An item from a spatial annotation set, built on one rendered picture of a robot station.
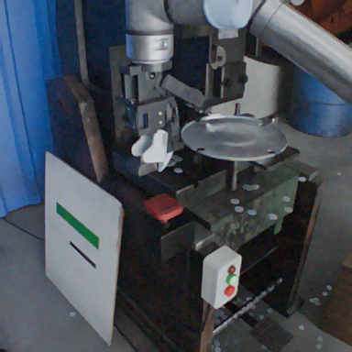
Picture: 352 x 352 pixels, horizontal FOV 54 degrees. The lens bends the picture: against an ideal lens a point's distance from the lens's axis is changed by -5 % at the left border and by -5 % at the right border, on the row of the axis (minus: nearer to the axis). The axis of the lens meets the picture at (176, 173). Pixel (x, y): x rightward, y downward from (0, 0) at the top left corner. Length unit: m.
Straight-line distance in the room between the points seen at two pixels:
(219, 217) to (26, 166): 1.38
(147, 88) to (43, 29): 1.38
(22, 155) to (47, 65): 0.50
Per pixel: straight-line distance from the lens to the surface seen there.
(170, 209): 0.72
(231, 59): 0.97
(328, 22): 1.16
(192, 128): 1.03
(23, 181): 2.13
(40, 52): 1.96
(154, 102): 0.59
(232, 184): 0.99
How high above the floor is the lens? 1.18
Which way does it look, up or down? 30 degrees down
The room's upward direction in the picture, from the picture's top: straight up
